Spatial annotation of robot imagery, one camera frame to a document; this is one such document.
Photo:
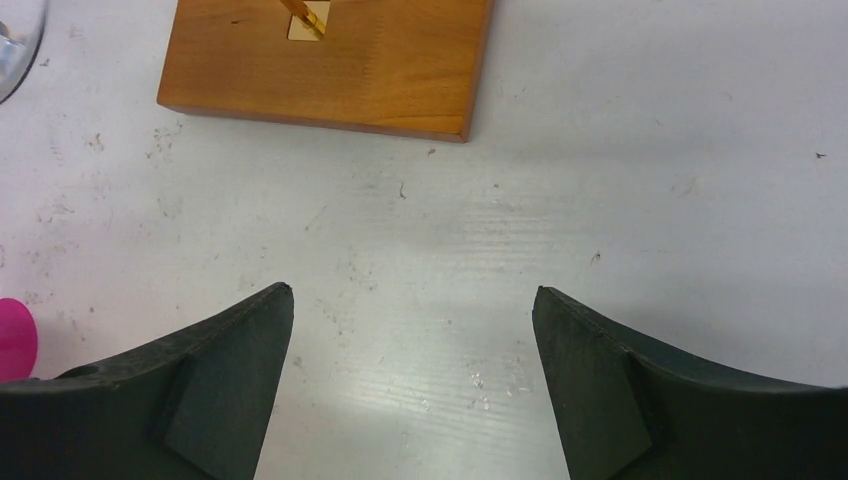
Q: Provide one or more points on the pink plastic wine glass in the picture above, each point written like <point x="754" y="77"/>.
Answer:
<point x="19" y="341"/>

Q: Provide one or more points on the clear small wine glass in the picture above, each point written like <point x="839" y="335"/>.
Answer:
<point x="23" y="24"/>

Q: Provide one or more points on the gold wire glass rack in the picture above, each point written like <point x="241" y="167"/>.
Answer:
<point x="404" y="68"/>

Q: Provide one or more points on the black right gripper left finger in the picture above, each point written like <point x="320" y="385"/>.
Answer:
<point x="194" y="404"/>

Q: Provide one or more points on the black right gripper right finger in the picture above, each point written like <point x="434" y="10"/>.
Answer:
<point x="629" y="406"/>

